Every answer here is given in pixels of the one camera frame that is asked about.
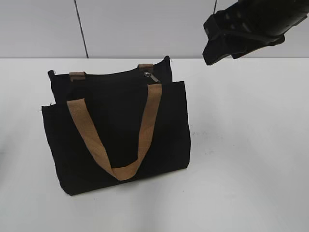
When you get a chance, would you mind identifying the black bag with tan handles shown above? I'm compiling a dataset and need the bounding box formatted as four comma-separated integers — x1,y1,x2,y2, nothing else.
42,56,191,196

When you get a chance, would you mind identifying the silver zipper pull with ring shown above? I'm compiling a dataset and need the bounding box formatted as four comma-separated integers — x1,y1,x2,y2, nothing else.
144,72,160,83

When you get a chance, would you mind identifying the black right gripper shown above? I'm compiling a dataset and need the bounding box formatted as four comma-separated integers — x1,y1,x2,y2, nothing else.
202,0,309,65

